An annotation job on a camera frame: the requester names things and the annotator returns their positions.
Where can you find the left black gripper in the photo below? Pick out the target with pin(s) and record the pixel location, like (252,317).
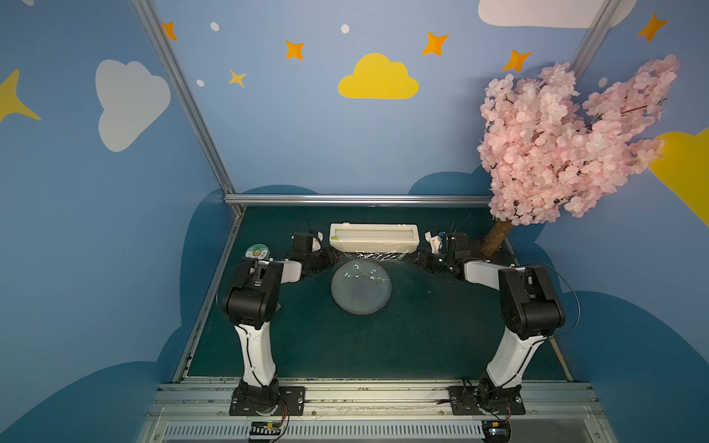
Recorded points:
(319,260)

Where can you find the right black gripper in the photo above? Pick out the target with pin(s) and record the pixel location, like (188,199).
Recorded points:
(426,260)

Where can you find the white plastic wrap dispenser box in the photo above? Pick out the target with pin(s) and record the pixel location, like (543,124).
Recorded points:
(374,238)

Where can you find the round grey glass plate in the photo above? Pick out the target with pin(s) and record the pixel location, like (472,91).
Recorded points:
(361,287)

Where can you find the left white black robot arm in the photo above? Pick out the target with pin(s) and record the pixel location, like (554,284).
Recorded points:
(251,301)

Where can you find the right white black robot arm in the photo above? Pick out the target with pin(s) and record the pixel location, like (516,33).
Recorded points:
(530,308)

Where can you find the dark square tree base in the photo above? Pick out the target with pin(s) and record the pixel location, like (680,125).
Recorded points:
(504,256)

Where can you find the small yellow green-lidded jar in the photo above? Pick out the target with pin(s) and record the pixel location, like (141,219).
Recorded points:
(258,252)

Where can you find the pink cherry blossom tree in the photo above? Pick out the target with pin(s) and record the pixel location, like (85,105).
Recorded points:
(547,154)

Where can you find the left small circuit board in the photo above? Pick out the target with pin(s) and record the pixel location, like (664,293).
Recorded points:
(264,430)

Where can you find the small circuit board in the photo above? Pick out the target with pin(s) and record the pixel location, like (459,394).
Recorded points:
(264,430)
(496,432)

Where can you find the right small circuit board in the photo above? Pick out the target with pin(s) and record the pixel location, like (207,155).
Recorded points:
(496,432)

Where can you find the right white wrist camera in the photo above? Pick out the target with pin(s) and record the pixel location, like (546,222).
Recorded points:
(434,240)

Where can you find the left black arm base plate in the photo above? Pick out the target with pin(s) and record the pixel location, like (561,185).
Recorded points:
(270,401)

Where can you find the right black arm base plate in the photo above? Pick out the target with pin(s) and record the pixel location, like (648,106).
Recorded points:
(467,400)

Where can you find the aluminium front rail frame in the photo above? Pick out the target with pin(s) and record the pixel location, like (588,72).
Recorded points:
(374,411)

